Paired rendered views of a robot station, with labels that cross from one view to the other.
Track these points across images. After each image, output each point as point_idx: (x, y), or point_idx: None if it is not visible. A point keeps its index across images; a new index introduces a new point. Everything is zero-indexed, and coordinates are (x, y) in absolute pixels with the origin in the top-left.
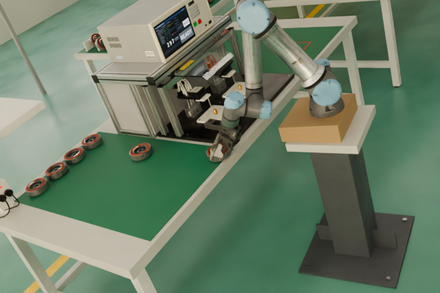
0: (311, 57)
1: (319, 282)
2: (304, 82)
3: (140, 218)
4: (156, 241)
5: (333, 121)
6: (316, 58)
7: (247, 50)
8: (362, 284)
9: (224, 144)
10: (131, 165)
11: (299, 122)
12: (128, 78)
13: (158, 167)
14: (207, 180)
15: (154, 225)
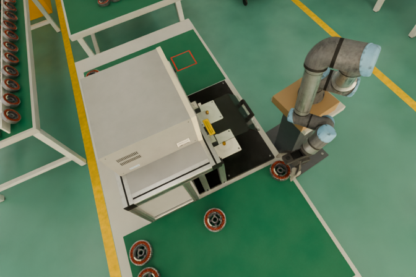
0: (211, 62)
1: (299, 181)
2: (346, 88)
3: (316, 268)
4: (357, 270)
5: (332, 100)
6: (215, 60)
7: (315, 88)
8: (315, 165)
9: (278, 162)
10: (223, 237)
11: (311, 113)
12: (186, 179)
13: (250, 217)
14: (306, 196)
15: (337, 261)
